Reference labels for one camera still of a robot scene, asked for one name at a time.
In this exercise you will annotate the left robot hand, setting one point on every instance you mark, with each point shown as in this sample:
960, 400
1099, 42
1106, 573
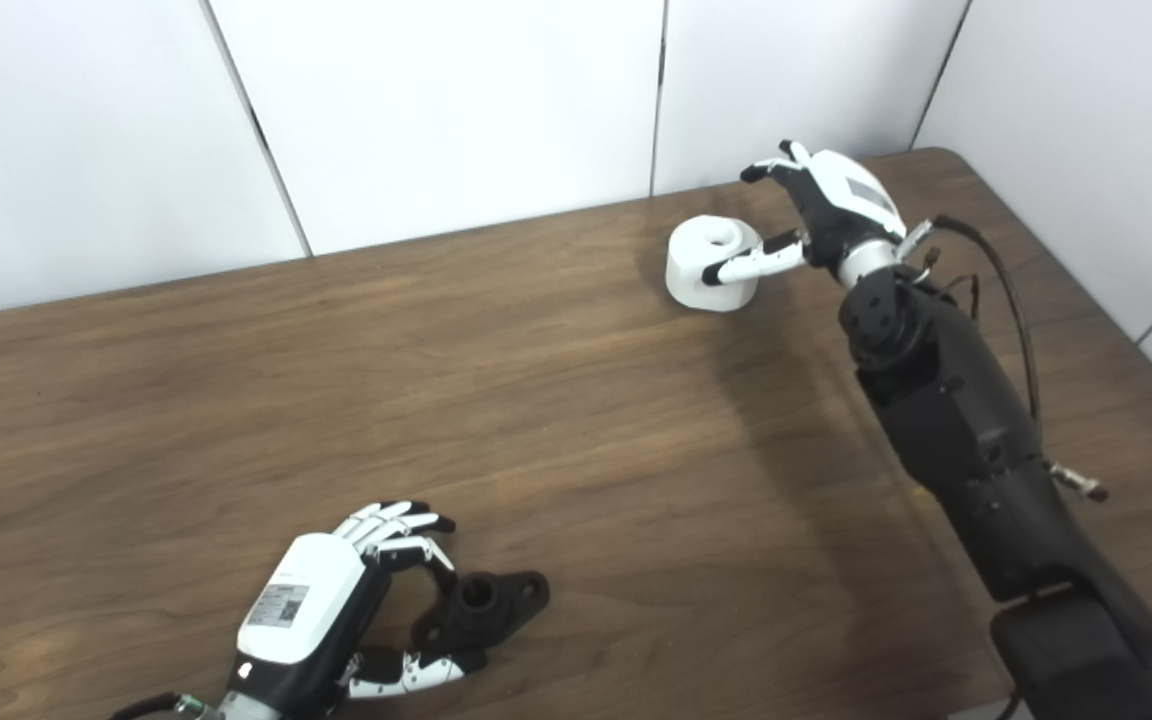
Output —
306, 610

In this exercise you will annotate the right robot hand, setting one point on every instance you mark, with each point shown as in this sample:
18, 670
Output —
836, 215

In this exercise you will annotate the round white plastic piece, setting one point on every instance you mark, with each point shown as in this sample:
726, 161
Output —
701, 270

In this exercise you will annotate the black plastic holder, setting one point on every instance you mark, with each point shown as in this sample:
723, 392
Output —
481, 605

